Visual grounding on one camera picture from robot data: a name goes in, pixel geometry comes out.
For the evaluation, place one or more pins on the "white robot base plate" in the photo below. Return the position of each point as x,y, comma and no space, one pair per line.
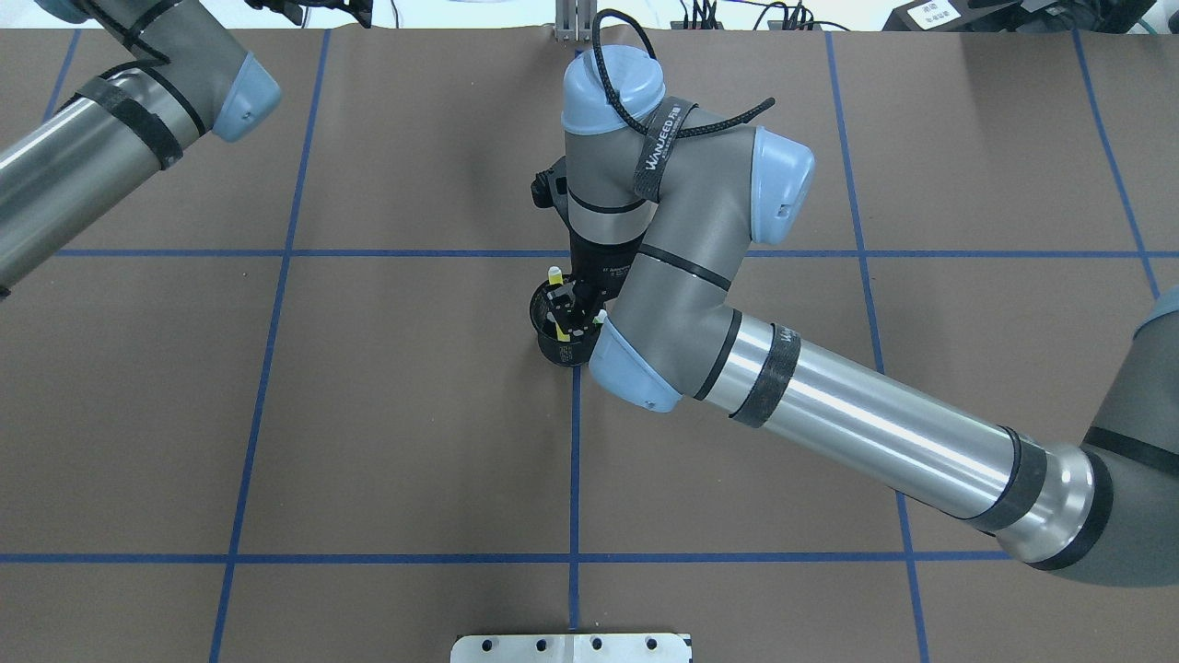
640,647

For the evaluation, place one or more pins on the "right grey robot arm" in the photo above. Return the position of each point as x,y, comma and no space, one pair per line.
662,200

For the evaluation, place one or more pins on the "black mesh pen cup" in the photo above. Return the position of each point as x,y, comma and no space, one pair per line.
560,349

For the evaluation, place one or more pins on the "aluminium frame post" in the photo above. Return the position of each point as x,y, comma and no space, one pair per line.
573,20

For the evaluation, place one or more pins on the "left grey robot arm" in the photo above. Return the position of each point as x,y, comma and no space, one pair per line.
188,77

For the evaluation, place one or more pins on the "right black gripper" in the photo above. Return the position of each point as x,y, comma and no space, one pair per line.
601,265

